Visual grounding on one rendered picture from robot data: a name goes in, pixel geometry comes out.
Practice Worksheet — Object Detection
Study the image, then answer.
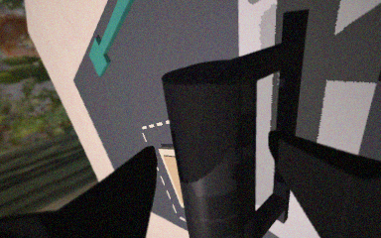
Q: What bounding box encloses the cream rectangular tile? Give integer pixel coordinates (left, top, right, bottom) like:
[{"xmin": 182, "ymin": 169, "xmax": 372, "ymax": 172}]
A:
[{"xmin": 158, "ymin": 147, "xmax": 184, "ymax": 207}]

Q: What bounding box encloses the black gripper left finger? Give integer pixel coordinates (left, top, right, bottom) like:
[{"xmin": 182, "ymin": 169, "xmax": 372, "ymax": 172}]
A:
[{"xmin": 0, "ymin": 146, "xmax": 158, "ymax": 238}]

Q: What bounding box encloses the black-handled white trowel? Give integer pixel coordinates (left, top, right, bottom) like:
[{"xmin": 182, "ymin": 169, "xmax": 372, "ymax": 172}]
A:
[{"xmin": 162, "ymin": 0, "xmax": 381, "ymax": 238}]

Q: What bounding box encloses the teal flat trowel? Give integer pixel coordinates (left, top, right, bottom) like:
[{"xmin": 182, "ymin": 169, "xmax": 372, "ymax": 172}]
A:
[{"xmin": 89, "ymin": 0, "xmax": 134, "ymax": 77}]

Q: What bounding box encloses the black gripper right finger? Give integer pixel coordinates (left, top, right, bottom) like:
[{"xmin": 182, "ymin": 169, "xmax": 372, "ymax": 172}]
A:
[{"xmin": 268, "ymin": 130, "xmax": 381, "ymax": 238}]

